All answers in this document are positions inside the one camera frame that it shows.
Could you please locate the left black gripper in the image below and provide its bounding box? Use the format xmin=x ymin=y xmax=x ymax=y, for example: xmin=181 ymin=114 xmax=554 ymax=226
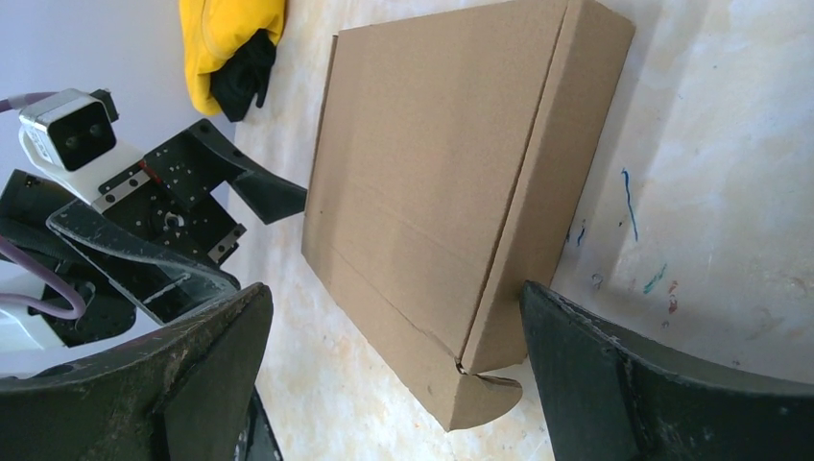
xmin=1 ymin=119 xmax=307 ymax=347

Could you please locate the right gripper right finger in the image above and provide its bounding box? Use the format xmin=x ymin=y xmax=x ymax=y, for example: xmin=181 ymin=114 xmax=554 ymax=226
xmin=519 ymin=281 xmax=813 ymax=460

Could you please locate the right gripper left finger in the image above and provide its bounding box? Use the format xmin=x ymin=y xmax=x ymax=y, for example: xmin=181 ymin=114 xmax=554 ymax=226
xmin=1 ymin=283 xmax=274 ymax=460

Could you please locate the brown cardboard box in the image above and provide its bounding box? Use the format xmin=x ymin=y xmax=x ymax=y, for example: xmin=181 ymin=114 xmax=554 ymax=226
xmin=301 ymin=1 xmax=635 ymax=431

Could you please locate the black garment under shirt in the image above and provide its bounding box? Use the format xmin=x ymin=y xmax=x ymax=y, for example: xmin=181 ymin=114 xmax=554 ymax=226
xmin=210 ymin=30 xmax=276 ymax=123

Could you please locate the yellow shirt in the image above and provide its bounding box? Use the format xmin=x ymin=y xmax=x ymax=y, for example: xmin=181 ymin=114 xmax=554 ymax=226
xmin=178 ymin=0 xmax=287 ymax=116

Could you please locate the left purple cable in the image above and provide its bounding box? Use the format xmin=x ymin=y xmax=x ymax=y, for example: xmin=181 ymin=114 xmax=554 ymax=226
xmin=0 ymin=91 xmax=88 ymax=322

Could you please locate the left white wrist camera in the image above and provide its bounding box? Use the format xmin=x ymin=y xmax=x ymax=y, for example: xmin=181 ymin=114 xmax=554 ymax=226
xmin=12 ymin=88 xmax=148 ymax=213

